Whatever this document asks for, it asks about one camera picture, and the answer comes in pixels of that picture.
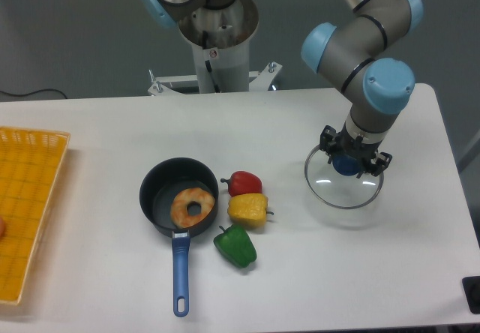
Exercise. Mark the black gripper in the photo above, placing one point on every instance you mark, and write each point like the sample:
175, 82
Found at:
342, 145

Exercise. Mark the glass lid blue knob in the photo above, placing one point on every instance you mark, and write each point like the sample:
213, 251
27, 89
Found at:
337, 190

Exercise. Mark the dark pot blue handle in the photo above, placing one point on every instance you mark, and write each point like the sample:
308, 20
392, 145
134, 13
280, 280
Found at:
157, 191

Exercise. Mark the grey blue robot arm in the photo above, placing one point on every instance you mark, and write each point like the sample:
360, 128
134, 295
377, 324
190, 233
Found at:
348, 57

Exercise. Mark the red bell pepper toy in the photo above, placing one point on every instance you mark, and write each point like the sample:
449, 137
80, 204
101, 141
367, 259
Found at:
243, 182

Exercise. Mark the yellow bell pepper toy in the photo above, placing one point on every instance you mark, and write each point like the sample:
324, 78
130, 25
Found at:
249, 210

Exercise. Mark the green bell pepper toy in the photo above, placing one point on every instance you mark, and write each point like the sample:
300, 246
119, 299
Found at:
235, 245

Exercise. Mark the black table corner device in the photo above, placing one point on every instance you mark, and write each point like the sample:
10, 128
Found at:
471, 289

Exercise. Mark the yellow plastic basket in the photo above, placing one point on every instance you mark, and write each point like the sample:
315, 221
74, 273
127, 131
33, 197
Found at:
31, 161

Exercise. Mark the orange shrimp ring toy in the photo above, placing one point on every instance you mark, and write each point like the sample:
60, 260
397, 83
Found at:
191, 206

